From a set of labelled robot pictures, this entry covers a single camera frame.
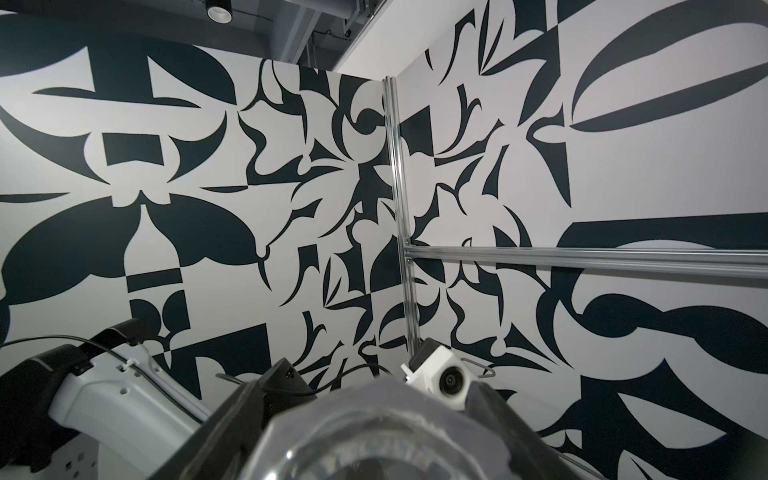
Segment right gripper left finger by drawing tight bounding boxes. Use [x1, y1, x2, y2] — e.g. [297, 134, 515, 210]
[152, 381, 264, 479]

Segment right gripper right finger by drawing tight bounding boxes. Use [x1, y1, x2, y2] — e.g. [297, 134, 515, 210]
[465, 382, 580, 480]

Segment clear smooth plastic cup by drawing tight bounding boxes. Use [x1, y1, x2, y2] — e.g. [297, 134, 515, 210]
[239, 378, 519, 479]

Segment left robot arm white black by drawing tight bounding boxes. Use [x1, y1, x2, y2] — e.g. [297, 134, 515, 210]
[1, 319, 315, 479]

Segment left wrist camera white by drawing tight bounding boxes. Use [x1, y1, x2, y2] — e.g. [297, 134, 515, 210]
[401, 338, 478, 411]

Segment aluminium frame bars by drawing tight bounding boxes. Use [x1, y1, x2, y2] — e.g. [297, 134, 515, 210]
[382, 75, 768, 361]

